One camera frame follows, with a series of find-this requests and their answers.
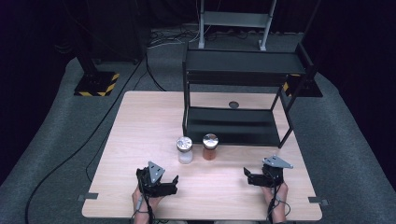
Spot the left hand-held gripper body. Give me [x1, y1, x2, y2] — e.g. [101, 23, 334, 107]
[135, 161, 173, 199]

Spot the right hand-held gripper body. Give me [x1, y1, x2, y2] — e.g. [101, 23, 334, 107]
[261, 154, 294, 189]

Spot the glass jar of white powder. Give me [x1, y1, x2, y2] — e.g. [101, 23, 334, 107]
[176, 135, 194, 165]

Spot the glass jar of orange spice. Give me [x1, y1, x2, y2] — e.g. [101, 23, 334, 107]
[202, 133, 219, 161]

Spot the black two-tier shelf rack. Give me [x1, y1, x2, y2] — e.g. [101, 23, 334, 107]
[181, 42, 318, 149]

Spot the person's right hand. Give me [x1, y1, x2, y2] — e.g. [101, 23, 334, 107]
[261, 182, 290, 217]

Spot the person's left hand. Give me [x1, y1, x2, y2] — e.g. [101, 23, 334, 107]
[131, 186, 163, 216]

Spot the black stand with striped base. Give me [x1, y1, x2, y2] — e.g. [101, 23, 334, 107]
[281, 0, 324, 98]
[73, 18, 120, 98]

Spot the grey metal stand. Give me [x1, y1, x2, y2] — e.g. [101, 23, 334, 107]
[197, 0, 278, 52]

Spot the right hand-held gripper cable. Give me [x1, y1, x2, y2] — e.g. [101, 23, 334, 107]
[266, 183, 292, 224]

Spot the hand-held gripper cable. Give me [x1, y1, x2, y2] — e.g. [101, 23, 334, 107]
[266, 183, 292, 224]
[132, 186, 156, 224]

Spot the left hand-held gripper cable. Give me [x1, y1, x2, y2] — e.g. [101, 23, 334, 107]
[132, 186, 156, 224]

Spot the grey table bracket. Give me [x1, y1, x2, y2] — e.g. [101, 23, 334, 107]
[77, 192, 100, 203]
[307, 196, 330, 207]

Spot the thin black floor cable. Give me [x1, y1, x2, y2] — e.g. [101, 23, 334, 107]
[84, 71, 148, 184]

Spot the thick black floor cable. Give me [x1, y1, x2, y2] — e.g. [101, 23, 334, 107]
[23, 55, 148, 224]

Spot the bundle of floor cables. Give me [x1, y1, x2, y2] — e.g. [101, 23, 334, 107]
[148, 25, 201, 49]

